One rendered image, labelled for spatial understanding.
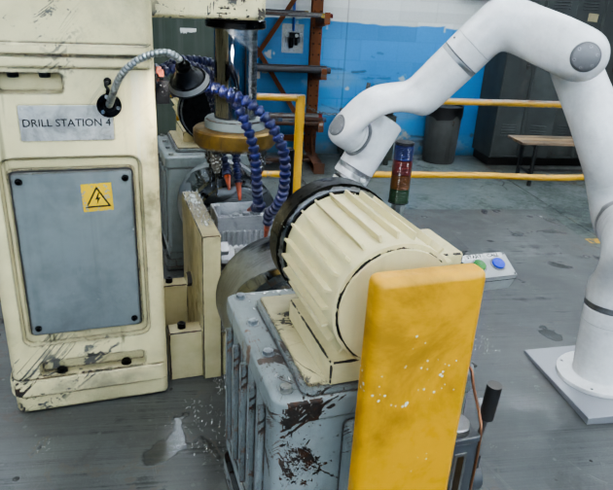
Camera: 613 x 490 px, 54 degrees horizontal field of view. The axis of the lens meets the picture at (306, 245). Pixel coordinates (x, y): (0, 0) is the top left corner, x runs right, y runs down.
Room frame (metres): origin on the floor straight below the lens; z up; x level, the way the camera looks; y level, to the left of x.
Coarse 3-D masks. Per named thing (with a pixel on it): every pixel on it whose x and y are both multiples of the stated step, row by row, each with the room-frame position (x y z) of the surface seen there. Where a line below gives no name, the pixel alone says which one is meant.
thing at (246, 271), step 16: (256, 240) 1.09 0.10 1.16; (240, 256) 1.06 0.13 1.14; (256, 256) 1.03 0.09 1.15; (224, 272) 1.06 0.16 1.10; (240, 272) 1.01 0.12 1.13; (256, 272) 0.98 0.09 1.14; (272, 272) 0.95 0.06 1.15; (224, 288) 1.02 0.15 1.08; (240, 288) 0.97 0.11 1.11; (256, 288) 0.93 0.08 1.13; (272, 288) 0.93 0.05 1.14; (288, 288) 0.92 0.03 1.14; (224, 304) 0.99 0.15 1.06; (224, 320) 0.98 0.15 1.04
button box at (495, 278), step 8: (464, 256) 1.25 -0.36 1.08; (472, 256) 1.26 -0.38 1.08; (480, 256) 1.26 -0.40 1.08; (488, 256) 1.27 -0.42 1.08; (496, 256) 1.27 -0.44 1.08; (504, 256) 1.28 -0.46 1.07; (488, 264) 1.24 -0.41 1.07; (488, 272) 1.22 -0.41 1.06; (496, 272) 1.23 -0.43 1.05; (504, 272) 1.23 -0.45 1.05; (512, 272) 1.24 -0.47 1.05; (488, 280) 1.21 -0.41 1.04; (496, 280) 1.22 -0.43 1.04; (504, 280) 1.23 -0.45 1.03; (512, 280) 1.24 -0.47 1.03; (488, 288) 1.23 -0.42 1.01; (496, 288) 1.24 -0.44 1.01
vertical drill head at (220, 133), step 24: (216, 48) 1.27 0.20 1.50; (240, 48) 1.26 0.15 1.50; (216, 72) 1.27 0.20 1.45; (240, 72) 1.26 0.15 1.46; (216, 96) 1.27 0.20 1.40; (216, 120) 1.25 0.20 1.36; (216, 144) 1.21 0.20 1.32; (240, 144) 1.21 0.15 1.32; (264, 144) 1.24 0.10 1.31; (216, 168) 1.23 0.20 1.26; (216, 192) 1.24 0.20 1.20
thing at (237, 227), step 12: (228, 204) 1.34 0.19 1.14; (240, 204) 1.35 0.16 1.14; (216, 216) 1.25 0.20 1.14; (228, 216) 1.33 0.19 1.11; (240, 216) 1.26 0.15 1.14; (252, 216) 1.26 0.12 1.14; (228, 228) 1.24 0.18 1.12; (240, 228) 1.25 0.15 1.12; (252, 228) 1.26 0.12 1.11; (228, 240) 1.24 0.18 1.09; (240, 240) 1.25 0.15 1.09; (252, 240) 1.26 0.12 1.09
